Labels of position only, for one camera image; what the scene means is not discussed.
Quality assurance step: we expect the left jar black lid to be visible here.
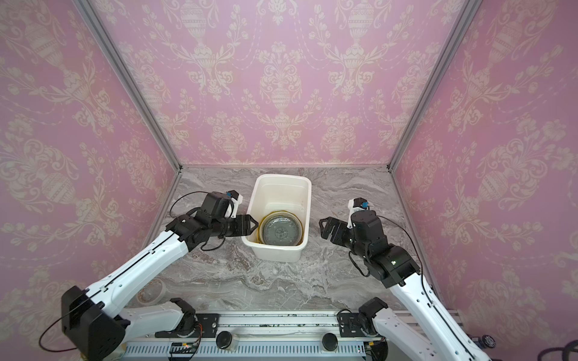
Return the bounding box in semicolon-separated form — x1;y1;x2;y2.
215;331;239;352

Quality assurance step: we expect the purple drink bottle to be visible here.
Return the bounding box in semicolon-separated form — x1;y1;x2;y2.
471;335;497;350

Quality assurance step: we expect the right jar black lid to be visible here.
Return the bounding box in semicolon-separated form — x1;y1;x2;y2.
320;332;339;353

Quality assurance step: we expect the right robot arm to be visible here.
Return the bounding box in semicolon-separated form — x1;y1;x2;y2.
319;210;490;360

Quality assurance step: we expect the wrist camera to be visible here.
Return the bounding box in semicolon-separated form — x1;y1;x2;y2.
225;190;243;218
347;197;370;229

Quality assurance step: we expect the jar black lid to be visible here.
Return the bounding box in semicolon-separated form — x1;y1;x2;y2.
215;331;239;352
320;332;339;353

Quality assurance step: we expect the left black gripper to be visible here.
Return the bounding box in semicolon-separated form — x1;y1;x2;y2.
211;213;262;238

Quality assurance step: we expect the white slotted cable duct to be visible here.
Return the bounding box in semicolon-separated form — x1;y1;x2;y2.
121;340;366;360

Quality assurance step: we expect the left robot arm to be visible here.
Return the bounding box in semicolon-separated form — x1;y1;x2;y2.
61;190;258;360

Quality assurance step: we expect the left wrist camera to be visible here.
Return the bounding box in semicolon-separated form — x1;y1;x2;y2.
225;190;243;218

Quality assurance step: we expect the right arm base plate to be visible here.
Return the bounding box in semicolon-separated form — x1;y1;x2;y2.
336;309;402;338

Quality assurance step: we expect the white plastic bin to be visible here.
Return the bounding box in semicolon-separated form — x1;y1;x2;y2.
241;174;312;263

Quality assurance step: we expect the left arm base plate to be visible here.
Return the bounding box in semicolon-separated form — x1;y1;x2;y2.
154;314;220;338

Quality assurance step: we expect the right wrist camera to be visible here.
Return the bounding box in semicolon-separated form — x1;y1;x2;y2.
347;197;370;229

